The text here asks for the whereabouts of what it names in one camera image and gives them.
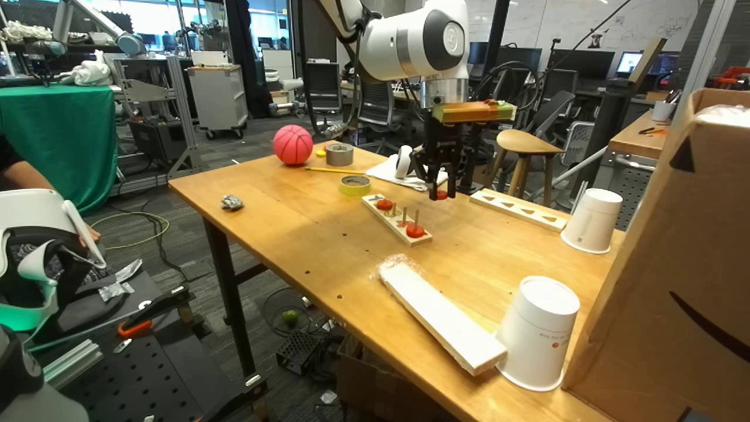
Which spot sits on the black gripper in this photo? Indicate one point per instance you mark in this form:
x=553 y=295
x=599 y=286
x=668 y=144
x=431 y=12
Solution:
x=442 y=141

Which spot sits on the red round block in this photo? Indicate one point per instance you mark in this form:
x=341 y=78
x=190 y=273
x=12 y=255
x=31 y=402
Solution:
x=415 y=231
x=386 y=205
x=442 y=193

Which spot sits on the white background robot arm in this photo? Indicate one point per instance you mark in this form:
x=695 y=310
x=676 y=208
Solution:
x=119 y=35

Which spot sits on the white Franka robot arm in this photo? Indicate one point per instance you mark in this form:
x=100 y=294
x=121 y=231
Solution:
x=406 y=46

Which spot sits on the white mug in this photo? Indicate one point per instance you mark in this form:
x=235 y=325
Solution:
x=404 y=161

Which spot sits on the black pole stand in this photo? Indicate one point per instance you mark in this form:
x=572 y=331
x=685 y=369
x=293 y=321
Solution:
x=471 y=147

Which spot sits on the white paper sheet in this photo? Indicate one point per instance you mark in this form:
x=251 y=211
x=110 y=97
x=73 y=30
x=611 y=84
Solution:
x=389 y=173

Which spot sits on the white peg board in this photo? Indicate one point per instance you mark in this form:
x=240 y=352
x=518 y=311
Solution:
x=396 y=220

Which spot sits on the yellow-green tape roll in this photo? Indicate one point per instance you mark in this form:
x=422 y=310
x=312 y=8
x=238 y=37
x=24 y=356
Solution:
x=354 y=188

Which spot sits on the long wooden slotted strip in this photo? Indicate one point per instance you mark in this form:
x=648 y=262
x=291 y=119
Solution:
x=518 y=208

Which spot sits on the round wooden stool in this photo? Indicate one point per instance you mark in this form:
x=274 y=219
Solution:
x=523 y=141

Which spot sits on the white foam board in plastic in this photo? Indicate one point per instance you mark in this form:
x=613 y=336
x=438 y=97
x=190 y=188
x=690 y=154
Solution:
x=442 y=316

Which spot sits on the black computer monitor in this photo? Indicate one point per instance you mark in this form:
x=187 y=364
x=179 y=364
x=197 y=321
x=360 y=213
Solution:
x=581 y=62
x=521 y=58

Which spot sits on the pink toy basketball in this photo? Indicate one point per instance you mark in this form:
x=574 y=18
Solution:
x=293 y=146

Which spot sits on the white paper cup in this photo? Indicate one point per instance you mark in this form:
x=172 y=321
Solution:
x=540 y=336
x=592 y=223

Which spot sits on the wooden top workbench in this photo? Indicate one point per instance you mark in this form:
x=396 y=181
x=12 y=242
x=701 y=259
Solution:
x=635 y=138

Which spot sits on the small green ball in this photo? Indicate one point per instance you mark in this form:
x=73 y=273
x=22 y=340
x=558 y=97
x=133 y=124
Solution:
x=290 y=318

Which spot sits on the small black object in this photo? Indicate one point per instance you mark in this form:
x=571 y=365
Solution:
x=233 y=202

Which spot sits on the blue lit screen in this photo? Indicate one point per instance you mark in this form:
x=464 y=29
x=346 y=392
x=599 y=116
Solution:
x=629 y=62

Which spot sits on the white wheeled cabinet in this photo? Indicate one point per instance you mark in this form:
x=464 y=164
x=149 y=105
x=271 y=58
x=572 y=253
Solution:
x=219 y=97

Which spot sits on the black table leg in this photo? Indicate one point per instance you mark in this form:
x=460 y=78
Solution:
x=225 y=295

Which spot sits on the large cardboard box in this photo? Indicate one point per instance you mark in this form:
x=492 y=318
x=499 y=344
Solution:
x=671 y=259

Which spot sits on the white foam packing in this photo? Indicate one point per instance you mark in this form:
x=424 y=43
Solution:
x=728 y=117

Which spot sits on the grey metal shelf cart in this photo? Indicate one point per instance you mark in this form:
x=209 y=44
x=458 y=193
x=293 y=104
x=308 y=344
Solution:
x=144 y=92

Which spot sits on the black perforated plate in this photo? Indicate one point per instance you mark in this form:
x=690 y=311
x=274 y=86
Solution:
x=155 y=375

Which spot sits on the green table cloth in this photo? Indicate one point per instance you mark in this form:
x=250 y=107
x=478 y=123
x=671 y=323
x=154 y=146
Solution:
x=71 y=131

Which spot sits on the person in black shirt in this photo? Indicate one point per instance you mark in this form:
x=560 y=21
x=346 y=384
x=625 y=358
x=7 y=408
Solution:
x=12 y=166

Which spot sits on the grey duct tape roll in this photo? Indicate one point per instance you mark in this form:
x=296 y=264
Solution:
x=338 y=154

